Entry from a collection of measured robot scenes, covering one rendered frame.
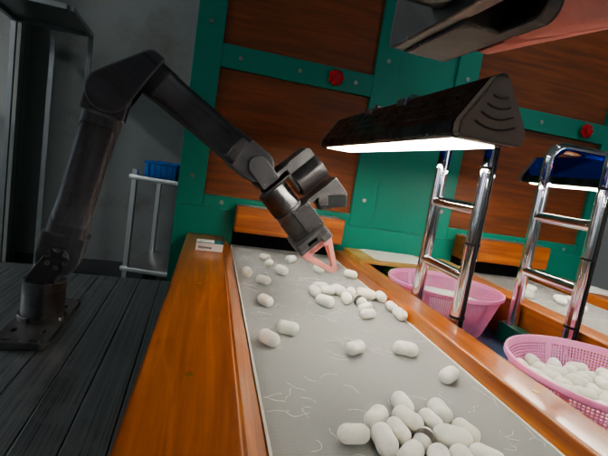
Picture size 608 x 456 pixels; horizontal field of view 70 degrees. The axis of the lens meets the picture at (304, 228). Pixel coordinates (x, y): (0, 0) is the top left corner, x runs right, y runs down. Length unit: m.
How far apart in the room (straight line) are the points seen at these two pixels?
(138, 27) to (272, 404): 3.12
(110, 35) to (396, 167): 2.51
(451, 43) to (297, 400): 0.39
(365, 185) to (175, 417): 0.99
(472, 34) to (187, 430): 0.33
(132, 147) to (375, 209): 2.31
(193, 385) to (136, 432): 0.08
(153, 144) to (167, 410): 2.97
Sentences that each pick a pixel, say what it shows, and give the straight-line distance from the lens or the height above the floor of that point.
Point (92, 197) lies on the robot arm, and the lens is 0.75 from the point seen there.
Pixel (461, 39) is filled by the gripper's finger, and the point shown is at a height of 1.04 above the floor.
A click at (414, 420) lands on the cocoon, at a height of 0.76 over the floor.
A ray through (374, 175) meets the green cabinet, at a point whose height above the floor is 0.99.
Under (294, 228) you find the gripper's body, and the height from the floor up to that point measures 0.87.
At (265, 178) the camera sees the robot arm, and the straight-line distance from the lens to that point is 0.75.
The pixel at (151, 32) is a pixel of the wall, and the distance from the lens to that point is 3.40.
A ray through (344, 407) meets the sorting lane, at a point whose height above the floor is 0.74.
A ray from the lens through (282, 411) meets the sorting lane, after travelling 0.47.
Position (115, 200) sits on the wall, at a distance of 3.36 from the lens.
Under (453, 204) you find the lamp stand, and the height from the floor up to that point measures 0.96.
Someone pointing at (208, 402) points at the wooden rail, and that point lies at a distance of 0.42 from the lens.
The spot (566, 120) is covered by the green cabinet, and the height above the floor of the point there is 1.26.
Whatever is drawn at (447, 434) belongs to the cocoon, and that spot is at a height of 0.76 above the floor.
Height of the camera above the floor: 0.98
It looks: 7 degrees down
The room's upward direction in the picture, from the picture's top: 9 degrees clockwise
